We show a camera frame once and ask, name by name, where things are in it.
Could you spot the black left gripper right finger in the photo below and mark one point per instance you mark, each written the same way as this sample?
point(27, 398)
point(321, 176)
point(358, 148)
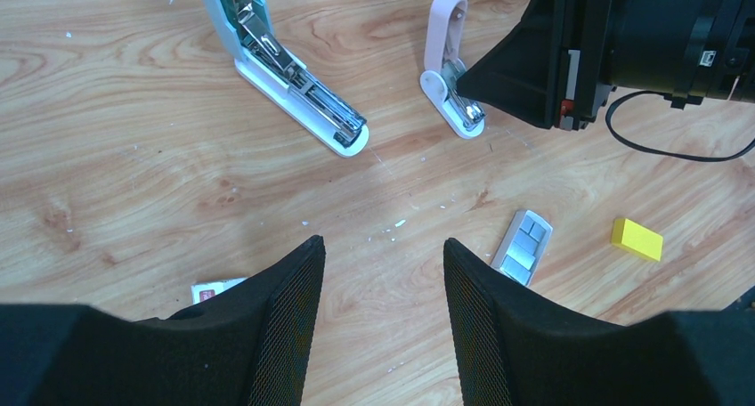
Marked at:
point(516, 347)

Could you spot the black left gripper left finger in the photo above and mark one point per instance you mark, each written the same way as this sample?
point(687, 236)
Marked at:
point(249, 345)

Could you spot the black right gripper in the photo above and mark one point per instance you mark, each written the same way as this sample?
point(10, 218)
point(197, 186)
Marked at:
point(552, 68)

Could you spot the pink white small stapler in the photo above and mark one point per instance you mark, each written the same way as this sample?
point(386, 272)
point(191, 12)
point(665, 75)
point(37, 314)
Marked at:
point(443, 68)

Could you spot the white staples box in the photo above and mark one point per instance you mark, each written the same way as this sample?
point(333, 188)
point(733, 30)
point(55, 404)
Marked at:
point(205, 290)

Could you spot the grey staples tray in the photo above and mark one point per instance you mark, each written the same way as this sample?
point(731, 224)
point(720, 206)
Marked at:
point(522, 247)

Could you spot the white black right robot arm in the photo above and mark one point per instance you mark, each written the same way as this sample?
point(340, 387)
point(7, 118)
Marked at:
point(685, 50)

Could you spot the yellow rectangular block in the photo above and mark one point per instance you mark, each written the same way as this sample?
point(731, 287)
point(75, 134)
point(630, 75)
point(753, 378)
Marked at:
point(637, 240)

